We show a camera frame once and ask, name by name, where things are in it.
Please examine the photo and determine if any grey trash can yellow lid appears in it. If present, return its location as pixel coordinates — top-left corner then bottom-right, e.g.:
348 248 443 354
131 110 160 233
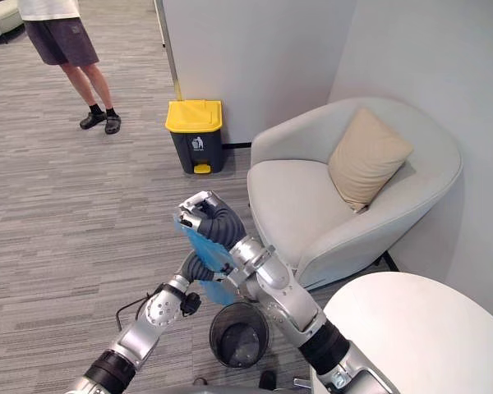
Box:
165 99 223 176

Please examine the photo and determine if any small black mesh bin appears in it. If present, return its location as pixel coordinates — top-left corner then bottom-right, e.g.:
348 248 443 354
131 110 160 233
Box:
208 301 271 369

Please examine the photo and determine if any beige cushion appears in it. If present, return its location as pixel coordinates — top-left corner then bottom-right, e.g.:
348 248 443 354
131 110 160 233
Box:
327 107 415 213

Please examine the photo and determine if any light green sofa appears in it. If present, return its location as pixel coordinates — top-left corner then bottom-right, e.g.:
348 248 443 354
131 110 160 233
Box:
0 0 27 45

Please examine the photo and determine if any black robot foot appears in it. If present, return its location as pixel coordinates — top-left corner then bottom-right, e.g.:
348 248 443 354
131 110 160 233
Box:
257 370 277 391

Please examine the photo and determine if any blue plastic trash bag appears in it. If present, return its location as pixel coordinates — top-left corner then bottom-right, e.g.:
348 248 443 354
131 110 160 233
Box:
172 213 242 306

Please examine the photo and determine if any white partition panel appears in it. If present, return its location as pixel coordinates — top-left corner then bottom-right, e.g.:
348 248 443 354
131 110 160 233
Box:
153 0 357 149

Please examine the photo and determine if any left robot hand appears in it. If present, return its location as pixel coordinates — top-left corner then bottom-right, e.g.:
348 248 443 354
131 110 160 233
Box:
178 250 214 284

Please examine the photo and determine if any round white tea table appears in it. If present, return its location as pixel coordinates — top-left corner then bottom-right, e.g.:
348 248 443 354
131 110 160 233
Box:
310 272 493 394

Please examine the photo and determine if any person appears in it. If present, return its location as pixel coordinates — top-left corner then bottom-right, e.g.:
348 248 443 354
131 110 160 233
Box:
18 0 122 135

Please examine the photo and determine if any light grey armchair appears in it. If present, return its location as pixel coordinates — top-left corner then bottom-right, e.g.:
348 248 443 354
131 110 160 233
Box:
246 97 464 291

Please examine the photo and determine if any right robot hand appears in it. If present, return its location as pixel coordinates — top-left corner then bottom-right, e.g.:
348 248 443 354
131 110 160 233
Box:
176 190 246 250

